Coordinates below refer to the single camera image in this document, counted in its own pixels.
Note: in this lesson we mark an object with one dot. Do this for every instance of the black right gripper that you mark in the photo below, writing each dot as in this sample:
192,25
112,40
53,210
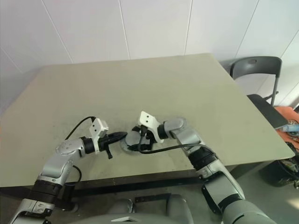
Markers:
150,141

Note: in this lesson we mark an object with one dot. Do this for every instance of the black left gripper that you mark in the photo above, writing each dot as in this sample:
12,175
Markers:
104,142

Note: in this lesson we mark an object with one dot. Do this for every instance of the round grey hinged motor lid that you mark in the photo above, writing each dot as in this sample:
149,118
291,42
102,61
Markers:
133,140

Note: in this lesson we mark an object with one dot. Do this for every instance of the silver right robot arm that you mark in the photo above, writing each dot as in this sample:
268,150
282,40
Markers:
219,177

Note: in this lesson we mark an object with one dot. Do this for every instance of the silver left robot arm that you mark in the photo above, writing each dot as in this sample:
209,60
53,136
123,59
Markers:
56,168

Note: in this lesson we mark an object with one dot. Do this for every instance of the grey rounded robot torso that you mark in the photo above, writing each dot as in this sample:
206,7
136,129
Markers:
177,210

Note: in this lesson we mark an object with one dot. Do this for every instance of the grey folding chair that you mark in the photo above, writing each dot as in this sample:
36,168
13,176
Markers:
257,66

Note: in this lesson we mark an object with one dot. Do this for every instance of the black round bin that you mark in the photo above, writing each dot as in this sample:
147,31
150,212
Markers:
278,172

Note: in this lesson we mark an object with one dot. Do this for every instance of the orange cloth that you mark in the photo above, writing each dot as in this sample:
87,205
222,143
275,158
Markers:
283,112

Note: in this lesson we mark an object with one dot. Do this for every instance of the pale blue bottle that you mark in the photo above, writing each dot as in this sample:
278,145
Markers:
292,128

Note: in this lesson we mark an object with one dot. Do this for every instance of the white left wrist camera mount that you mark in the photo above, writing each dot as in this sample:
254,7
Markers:
98,127

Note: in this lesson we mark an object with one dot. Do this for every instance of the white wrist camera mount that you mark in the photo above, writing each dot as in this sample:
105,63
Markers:
98,127
148,120

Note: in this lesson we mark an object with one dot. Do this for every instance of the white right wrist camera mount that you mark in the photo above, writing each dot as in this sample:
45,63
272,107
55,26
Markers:
148,120

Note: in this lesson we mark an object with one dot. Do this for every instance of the black table frame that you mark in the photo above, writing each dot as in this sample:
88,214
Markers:
140,186

